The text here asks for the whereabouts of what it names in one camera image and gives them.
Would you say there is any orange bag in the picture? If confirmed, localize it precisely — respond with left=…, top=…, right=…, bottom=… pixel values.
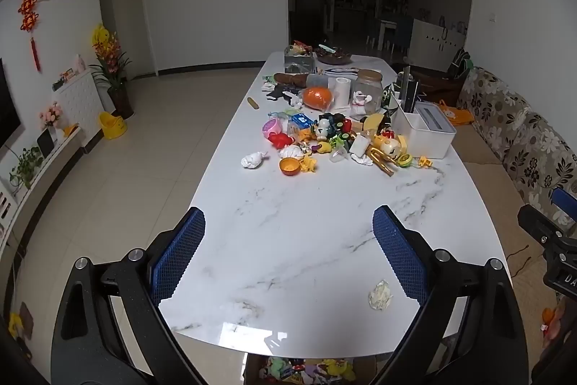
left=439, top=99, right=475, bottom=126

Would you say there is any small blue box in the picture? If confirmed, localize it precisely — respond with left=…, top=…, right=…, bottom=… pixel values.
left=291, top=113, right=315, bottom=132

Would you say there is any clear rectangular container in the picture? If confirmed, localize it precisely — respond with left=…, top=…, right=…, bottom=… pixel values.
left=283, top=44, right=315, bottom=72

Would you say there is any white tissue box organiser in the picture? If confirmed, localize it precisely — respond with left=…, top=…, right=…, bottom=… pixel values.
left=391, top=89, right=457, bottom=160

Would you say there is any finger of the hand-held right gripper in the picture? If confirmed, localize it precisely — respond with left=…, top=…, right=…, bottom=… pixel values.
left=552, top=187, right=577, bottom=215
left=517, top=205, right=565, bottom=242

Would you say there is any white paper towel roll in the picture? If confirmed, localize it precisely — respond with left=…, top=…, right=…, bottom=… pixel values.
left=334, top=77, right=352, bottom=110

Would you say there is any brown plush toy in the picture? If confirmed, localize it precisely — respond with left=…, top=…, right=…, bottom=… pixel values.
left=274, top=72, right=323, bottom=88

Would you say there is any black television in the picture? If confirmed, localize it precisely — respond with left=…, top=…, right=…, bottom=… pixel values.
left=0, top=58, right=22, bottom=149

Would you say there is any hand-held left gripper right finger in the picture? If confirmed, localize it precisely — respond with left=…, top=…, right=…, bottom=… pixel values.
left=372, top=205, right=535, bottom=385

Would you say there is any white radiator cover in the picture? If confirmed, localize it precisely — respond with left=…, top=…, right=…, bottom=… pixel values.
left=53, top=67, right=108, bottom=156

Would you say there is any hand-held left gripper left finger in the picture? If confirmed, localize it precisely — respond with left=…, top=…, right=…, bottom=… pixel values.
left=50, top=207, right=212, bottom=385

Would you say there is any white low cabinet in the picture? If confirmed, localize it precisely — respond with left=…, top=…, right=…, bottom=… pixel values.
left=408, top=17, right=467, bottom=72

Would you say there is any pink plastic toy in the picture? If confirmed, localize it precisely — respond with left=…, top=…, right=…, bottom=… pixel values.
left=262, top=118, right=284, bottom=139

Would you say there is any glass jar with cork lid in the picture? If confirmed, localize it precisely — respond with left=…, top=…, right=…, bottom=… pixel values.
left=352, top=69, right=384, bottom=117

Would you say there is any dark round bowl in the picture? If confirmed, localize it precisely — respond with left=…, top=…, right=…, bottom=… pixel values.
left=316, top=44, right=353, bottom=65

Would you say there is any green trailing plant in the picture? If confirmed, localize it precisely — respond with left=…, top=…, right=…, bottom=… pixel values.
left=9, top=146, right=46, bottom=189

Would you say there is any floral patterned sofa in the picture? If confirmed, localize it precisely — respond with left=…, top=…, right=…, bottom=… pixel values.
left=455, top=67, right=577, bottom=232

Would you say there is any yellowish paper ball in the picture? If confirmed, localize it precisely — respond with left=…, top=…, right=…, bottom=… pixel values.
left=368, top=279, right=394, bottom=312

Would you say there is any box of toys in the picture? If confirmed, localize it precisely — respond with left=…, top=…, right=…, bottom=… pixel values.
left=243, top=355, right=376, bottom=385

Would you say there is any orange ball in plastic wrap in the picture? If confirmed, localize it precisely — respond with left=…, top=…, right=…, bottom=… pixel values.
left=302, top=86, right=335, bottom=110

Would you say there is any yellow potty chair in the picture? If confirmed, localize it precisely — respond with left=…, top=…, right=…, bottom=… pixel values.
left=99, top=111, right=127, bottom=141

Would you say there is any potted yellow flower plant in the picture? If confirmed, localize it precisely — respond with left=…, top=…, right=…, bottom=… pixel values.
left=89, top=23, right=135, bottom=119

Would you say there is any gold robot toy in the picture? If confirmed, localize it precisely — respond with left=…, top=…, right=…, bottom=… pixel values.
left=366, top=135, right=409, bottom=177

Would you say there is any pink flower bouquet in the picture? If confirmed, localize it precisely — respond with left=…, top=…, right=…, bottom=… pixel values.
left=38, top=102, right=63, bottom=131

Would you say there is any red knot wall decoration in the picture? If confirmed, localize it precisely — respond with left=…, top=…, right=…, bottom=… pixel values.
left=18, top=0, right=42, bottom=72

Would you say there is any green monster truck toy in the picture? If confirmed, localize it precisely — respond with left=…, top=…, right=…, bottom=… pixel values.
left=331, top=130, right=357, bottom=148

